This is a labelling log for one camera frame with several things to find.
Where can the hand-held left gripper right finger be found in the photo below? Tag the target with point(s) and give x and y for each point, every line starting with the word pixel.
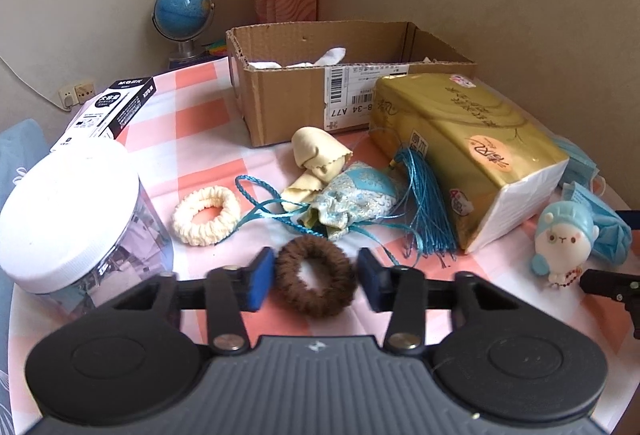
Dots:
pixel 368 277

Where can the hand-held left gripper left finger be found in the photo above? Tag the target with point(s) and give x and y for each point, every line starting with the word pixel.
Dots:
pixel 260 280

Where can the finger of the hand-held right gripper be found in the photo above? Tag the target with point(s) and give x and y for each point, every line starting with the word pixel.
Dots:
pixel 602 281
pixel 629 220

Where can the brown hair scrunchie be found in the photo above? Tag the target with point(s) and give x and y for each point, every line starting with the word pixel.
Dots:
pixel 287 260

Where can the blue tasselled sachet pouch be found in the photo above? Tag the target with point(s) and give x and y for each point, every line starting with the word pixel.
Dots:
pixel 360 190

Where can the cardboard box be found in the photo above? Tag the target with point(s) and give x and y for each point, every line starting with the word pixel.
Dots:
pixel 285 100

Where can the blue sheep toy figure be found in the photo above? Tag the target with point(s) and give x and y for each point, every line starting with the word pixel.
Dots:
pixel 562 240

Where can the cream hair scrunchie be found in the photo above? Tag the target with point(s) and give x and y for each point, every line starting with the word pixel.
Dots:
pixel 185 221

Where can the beige lens cloth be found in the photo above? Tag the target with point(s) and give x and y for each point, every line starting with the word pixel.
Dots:
pixel 315 150

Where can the gold tissue pack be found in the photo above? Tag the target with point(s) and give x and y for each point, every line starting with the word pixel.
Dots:
pixel 450 125

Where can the pink checked tablecloth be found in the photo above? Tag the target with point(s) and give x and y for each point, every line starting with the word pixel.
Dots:
pixel 200 115

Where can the clear jar with white lid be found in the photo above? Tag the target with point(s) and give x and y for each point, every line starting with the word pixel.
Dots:
pixel 70 205

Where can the black and white carton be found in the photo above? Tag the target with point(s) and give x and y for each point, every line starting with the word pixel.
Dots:
pixel 115 110

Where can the white cloth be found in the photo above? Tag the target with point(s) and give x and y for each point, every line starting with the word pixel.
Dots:
pixel 332 56

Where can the rainbow coloured toy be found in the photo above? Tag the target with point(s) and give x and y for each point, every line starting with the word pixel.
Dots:
pixel 216 49

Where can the blue patterned pillow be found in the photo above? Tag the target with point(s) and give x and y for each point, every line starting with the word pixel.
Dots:
pixel 20 150

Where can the blue desk globe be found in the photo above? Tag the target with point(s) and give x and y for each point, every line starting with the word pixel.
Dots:
pixel 182 7

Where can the white wall socket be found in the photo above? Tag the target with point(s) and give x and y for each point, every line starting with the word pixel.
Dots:
pixel 77 92

